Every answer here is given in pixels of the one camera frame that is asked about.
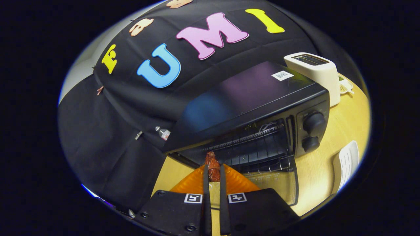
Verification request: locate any white toaster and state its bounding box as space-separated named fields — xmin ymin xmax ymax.
xmin=284 ymin=52 xmax=341 ymax=107

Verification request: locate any black backdrop cloth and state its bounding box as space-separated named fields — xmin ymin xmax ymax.
xmin=58 ymin=0 xmax=361 ymax=213

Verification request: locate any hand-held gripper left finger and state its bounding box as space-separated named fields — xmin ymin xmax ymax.
xmin=135 ymin=165 xmax=212 ymax=236

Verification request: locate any white rectangular dish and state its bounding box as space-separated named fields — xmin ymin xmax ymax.
xmin=332 ymin=140 xmax=360 ymax=194

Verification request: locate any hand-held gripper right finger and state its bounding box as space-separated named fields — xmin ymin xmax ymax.
xmin=219 ymin=164 xmax=301 ymax=236

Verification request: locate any clear plastic bottle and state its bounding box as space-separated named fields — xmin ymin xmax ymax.
xmin=155 ymin=126 xmax=171 ymax=141

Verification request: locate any black toaster oven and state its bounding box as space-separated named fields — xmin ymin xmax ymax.
xmin=162 ymin=61 xmax=330 ymax=207

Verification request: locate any small white dish with grains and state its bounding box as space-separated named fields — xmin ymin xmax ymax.
xmin=338 ymin=75 xmax=355 ymax=95

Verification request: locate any brown meat strip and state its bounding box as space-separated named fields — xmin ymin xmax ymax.
xmin=205 ymin=151 xmax=221 ymax=182

